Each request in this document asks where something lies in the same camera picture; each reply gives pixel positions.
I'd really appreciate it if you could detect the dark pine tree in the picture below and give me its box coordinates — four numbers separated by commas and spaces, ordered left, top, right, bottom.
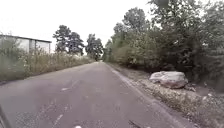
52, 24, 85, 56
84, 33, 104, 62

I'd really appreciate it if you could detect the large pale boulder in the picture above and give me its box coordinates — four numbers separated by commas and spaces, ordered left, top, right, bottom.
148, 70, 189, 90

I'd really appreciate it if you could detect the tall dry grass strip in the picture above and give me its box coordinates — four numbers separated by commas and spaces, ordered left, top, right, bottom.
0, 39, 95, 84

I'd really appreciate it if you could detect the row of trees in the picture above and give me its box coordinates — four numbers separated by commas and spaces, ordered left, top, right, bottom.
101, 0, 224, 88

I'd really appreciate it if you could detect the grey building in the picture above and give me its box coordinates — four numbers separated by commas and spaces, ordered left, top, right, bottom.
0, 34, 53, 55

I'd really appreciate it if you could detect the gravel verge strip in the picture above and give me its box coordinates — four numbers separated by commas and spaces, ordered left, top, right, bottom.
105, 62, 224, 128

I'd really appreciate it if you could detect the grey asphalt road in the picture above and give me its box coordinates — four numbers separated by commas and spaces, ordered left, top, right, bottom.
0, 61, 198, 128

